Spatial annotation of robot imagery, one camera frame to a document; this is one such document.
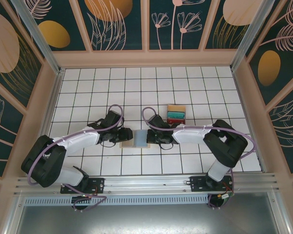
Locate grey metal sheet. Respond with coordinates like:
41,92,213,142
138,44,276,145
5,192,291,234

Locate blue card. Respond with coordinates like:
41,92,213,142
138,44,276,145
135,130,149,147

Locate right aluminium frame post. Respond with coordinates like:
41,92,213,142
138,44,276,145
230,0,271,71

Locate teal card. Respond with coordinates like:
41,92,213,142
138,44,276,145
166,111,185,119

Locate left aluminium frame post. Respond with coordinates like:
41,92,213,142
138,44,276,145
10,0,64,75

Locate aluminium mounting rail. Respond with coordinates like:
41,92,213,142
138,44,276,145
14,172,282,195

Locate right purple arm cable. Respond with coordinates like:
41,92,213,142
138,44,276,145
141,106,257,210

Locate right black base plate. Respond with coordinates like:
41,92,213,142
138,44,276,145
189,175,235,193

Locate aluminium frame post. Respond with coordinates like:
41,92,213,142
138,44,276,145
10,0,64,75
230,0,271,71

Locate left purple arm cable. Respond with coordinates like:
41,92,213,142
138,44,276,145
27,104,124,213

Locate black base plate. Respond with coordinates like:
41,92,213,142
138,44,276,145
60,177,105,195
189,175,235,193

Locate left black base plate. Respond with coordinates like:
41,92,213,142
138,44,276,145
60,177,105,195

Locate slotted grey cable duct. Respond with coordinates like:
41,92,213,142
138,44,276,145
23,195,209,206

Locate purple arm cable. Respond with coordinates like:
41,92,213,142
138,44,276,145
27,104,124,213
141,106,257,210

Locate stack of coloured tiles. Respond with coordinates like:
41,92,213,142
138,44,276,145
166,104,187,125

